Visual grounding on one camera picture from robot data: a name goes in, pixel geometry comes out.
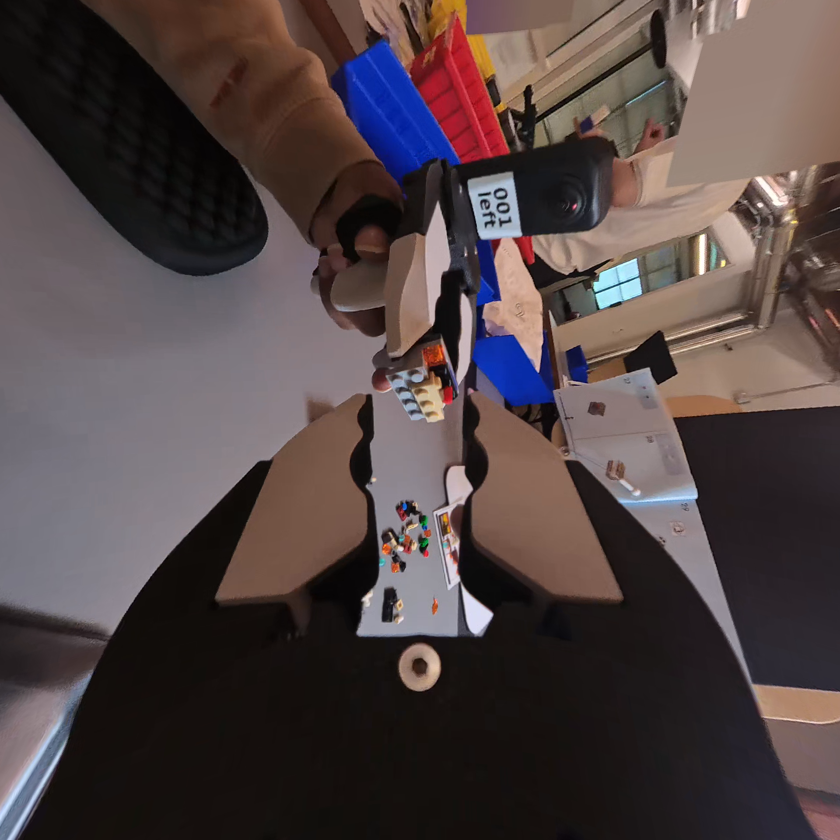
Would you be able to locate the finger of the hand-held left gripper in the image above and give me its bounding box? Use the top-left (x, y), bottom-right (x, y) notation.
top-left (382, 202), bottom-right (455, 360)
top-left (451, 295), bottom-right (476, 384)

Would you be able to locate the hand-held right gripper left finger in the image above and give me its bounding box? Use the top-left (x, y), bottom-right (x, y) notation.
top-left (215, 394), bottom-right (378, 636)

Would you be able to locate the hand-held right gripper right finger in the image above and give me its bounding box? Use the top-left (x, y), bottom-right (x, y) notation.
top-left (461, 391), bottom-right (624, 636)

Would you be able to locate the tan lego plate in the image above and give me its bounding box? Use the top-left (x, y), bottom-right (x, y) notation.
top-left (412, 374), bottom-right (448, 424)

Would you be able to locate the small grey lego assembly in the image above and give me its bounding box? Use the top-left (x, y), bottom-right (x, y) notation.
top-left (386, 335), bottom-right (459, 424)

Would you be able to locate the pile of lego pieces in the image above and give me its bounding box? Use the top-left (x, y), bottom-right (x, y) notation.
top-left (361, 476), bottom-right (441, 624)

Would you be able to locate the white book stand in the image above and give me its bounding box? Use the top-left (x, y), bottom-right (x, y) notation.
top-left (446, 392), bottom-right (840, 726)

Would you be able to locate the instruction booklet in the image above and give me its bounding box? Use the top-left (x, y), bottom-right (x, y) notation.
top-left (554, 367), bottom-right (752, 690)

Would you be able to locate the person's left forearm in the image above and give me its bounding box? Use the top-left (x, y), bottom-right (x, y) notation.
top-left (77, 0), bottom-right (389, 245)

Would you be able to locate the lego sticker sheet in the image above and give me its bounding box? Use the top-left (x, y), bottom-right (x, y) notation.
top-left (433, 504), bottom-right (464, 590)

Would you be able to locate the person's left hand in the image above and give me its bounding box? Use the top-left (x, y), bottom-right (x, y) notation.
top-left (307, 159), bottom-right (404, 395)

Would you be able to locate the red plastic bin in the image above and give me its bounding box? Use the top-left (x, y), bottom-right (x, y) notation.
top-left (410, 13), bottom-right (514, 160)

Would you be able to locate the yellow plastic bin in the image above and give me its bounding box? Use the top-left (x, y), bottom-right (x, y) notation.
top-left (430, 0), bottom-right (494, 86)

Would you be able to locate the black laptop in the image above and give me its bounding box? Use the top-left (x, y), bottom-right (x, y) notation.
top-left (623, 331), bottom-right (678, 385)

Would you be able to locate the black mesh armrest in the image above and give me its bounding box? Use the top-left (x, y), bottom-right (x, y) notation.
top-left (0, 0), bottom-right (270, 277)

